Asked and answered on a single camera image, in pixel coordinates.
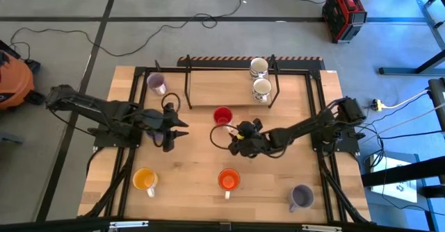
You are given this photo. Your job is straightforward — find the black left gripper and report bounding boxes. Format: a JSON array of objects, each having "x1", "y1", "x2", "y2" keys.
[{"x1": 140, "y1": 101, "x2": 190, "y2": 154}]

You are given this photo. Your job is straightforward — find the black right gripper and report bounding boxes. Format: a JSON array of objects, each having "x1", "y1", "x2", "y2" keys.
[{"x1": 227, "y1": 118, "x2": 273, "y2": 158}]

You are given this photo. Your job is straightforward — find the red mug white handle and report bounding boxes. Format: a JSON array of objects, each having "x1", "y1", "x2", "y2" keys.
[{"x1": 212, "y1": 106, "x2": 234, "y2": 132}]

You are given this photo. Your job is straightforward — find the orange mug white handle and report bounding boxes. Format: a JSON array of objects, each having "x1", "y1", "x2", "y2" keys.
[{"x1": 217, "y1": 168, "x2": 241, "y2": 201}]

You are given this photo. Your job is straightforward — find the white mug dark floral pattern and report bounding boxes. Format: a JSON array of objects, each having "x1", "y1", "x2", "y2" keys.
[{"x1": 252, "y1": 78, "x2": 273, "y2": 103}]

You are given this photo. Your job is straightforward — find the yellow mug white handle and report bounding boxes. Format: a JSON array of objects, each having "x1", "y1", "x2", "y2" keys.
[{"x1": 132, "y1": 167, "x2": 159, "y2": 199}]

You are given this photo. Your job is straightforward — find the greyish purple mug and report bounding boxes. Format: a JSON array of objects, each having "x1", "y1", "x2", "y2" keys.
[{"x1": 288, "y1": 184, "x2": 316, "y2": 214}]

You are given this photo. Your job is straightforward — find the white mug blue stripes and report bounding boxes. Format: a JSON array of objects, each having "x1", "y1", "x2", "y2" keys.
[{"x1": 249, "y1": 57, "x2": 270, "y2": 80}]

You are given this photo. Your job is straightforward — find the black aluminium crossbar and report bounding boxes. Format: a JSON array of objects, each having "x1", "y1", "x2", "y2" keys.
[{"x1": 0, "y1": 217, "x2": 445, "y2": 232}]

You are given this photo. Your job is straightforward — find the white cardboard box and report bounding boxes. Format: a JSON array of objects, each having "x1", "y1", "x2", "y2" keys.
[{"x1": 370, "y1": 154, "x2": 420, "y2": 204}]

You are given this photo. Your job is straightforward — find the black metal stand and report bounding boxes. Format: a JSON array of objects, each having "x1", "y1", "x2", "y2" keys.
[{"x1": 361, "y1": 77, "x2": 445, "y2": 199}]

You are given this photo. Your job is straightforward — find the red and black toolbox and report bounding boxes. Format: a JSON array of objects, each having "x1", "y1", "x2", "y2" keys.
[{"x1": 321, "y1": 0, "x2": 369, "y2": 44}]

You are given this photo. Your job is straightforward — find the orange vacuum cleaner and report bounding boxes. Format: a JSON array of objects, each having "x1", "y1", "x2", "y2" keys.
[{"x1": 0, "y1": 40, "x2": 46, "y2": 112}]

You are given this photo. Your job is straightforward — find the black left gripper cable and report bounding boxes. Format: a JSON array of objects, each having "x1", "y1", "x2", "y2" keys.
[{"x1": 160, "y1": 92, "x2": 182, "y2": 114}]

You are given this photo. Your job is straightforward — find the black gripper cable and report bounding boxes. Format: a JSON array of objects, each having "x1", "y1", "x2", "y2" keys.
[
  {"x1": 209, "y1": 123, "x2": 241, "y2": 151},
  {"x1": 160, "y1": 92, "x2": 182, "y2": 114}
]

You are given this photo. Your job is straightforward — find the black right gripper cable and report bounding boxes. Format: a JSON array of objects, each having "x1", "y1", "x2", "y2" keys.
[{"x1": 209, "y1": 123, "x2": 241, "y2": 151}]

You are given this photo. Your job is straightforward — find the pale lilac mug white handle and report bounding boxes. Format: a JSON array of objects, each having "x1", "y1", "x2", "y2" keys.
[{"x1": 146, "y1": 72, "x2": 168, "y2": 97}]

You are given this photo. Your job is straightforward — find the wooden shelf black metal frame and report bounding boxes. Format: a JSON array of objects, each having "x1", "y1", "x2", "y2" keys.
[{"x1": 184, "y1": 53, "x2": 281, "y2": 110}]

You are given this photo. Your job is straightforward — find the black aluminium table frame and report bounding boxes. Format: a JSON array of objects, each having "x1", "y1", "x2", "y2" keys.
[{"x1": 78, "y1": 65, "x2": 371, "y2": 226}]

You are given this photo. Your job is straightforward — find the long black floor cable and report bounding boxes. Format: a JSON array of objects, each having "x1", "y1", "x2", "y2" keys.
[{"x1": 9, "y1": 0, "x2": 327, "y2": 58}]

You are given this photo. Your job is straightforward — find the silver metal bracket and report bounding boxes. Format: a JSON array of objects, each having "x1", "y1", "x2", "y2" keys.
[
  {"x1": 108, "y1": 220, "x2": 149, "y2": 230},
  {"x1": 301, "y1": 224, "x2": 342, "y2": 232}
]

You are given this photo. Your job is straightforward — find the black power cable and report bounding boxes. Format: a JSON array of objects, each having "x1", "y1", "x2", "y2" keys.
[
  {"x1": 357, "y1": 129, "x2": 445, "y2": 140},
  {"x1": 380, "y1": 148, "x2": 445, "y2": 216}
]

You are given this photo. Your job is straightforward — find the white cable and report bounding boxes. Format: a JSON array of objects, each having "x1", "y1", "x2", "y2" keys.
[
  {"x1": 382, "y1": 89, "x2": 432, "y2": 110},
  {"x1": 377, "y1": 103, "x2": 445, "y2": 135}
]

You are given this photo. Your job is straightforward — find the grey metal floor frame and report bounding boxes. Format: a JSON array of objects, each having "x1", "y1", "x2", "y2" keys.
[{"x1": 378, "y1": 0, "x2": 445, "y2": 76}]

